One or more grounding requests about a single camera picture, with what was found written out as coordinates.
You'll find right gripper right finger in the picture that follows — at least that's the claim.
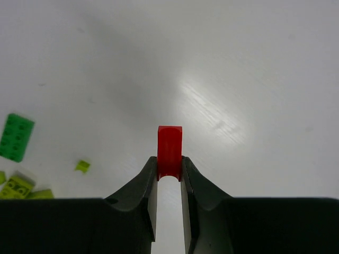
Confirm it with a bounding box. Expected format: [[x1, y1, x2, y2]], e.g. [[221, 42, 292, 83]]
[[181, 157, 338, 253]]

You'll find small lime curved piece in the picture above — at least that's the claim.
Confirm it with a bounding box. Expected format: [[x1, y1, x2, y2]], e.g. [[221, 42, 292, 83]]
[[0, 171, 6, 185]]

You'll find red arch lego piece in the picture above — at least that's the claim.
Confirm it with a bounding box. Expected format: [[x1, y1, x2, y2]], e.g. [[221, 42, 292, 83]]
[[157, 126, 183, 182]]

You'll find small lime lego piece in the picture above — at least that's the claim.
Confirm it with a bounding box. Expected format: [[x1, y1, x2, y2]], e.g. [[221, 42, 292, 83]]
[[74, 160, 91, 174]]

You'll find lime 2x2 lego brick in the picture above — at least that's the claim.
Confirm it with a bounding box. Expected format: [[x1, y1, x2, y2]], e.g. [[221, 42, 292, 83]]
[[26, 189, 54, 199]]

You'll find green 2x4 lego plate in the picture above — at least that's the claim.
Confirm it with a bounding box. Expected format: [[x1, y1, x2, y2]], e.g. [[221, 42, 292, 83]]
[[1, 113, 35, 162]]

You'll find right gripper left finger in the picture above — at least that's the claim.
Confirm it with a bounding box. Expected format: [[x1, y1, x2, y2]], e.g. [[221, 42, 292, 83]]
[[1, 157, 157, 253]]

